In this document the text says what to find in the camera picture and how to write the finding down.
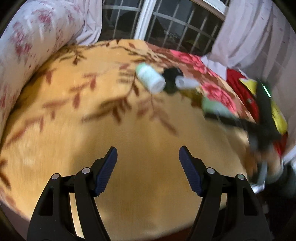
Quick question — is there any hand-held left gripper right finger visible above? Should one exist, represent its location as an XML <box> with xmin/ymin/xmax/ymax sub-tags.
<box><xmin>179</xmin><ymin>146</ymin><xmax>271</xmax><ymax>241</ymax></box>

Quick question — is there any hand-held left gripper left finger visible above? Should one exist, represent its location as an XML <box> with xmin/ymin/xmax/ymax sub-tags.
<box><xmin>26</xmin><ymin>146</ymin><xmax>118</xmax><ymax>241</ymax></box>

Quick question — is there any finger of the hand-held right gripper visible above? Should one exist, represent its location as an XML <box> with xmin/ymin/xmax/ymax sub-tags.
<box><xmin>203</xmin><ymin>111</ymin><xmax>256</xmax><ymax>133</ymax></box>

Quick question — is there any person's right hand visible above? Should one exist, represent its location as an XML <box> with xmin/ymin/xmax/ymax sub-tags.
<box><xmin>248</xmin><ymin>141</ymin><xmax>285</xmax><ymax>186</ymax></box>

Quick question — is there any yellow pillow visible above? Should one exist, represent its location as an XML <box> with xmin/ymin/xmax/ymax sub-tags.
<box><xmin>239</xmin><ymin>77</ymin><xmax>288</xmax><ymax>135</ymax></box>

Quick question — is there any red cloth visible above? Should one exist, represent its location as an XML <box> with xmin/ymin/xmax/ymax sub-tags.
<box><xmin>226</xmin><ymin>68</ymin><xmax>289</xmax><ymax>156</ymax></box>

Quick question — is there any floral plush blanket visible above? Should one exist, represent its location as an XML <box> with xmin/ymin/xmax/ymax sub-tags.
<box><xmin>0</xmin><ymin>39</ymin><xmax>262</xmax><ymax>239</ymax></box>

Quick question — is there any white cylindrical container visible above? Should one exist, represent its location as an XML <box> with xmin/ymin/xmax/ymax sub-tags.
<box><xmin>175</xmin><ymin>76</ymin><xmax>199</xmax><ymax>90</ymax></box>

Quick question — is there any white folded cloth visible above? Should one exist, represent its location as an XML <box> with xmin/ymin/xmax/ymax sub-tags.
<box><xmin>201</xmin><ymin>54</ymin><xmax>232</xmax><ymax>70</ymax></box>

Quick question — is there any sheer white curtain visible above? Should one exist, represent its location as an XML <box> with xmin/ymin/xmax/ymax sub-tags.
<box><xmin>74</xmin><ymin>0</ymin><xmax>103</xmax><ymax>45</ymax></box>
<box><xmin>211</xmin><ymin>0</ymin><xmax>296</xmax><ymax>93</ymax></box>

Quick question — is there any white medicine bottle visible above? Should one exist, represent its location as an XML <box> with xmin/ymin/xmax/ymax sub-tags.
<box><xmin>135</xmin><ymin>62</ymin><xmax>166</xmax><ymax>93</ymax></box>

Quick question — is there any white barred window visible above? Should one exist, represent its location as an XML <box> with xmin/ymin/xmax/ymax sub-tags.
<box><xmin>102</xmin><ymin>0</ymin><xmax>232</xmax><ymax>56</ymax></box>

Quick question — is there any floral bolster pillow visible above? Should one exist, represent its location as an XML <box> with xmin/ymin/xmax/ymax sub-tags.
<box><xmin>0</xmin><ymin>0</ymin><xmax>85</xmax><ymax>139</ymax></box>

